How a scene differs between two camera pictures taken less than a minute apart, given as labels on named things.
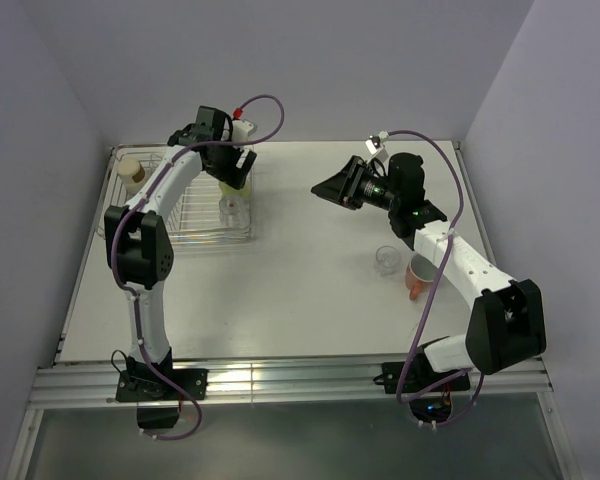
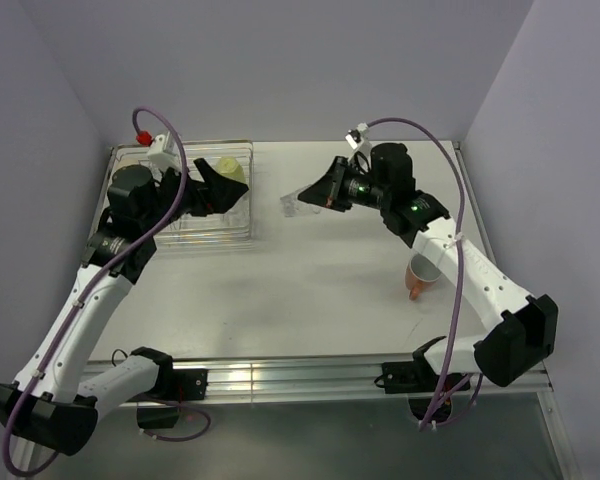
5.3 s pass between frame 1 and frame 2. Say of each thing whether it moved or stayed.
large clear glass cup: stayed
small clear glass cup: moved
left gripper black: moved
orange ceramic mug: stayed
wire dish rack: stayed
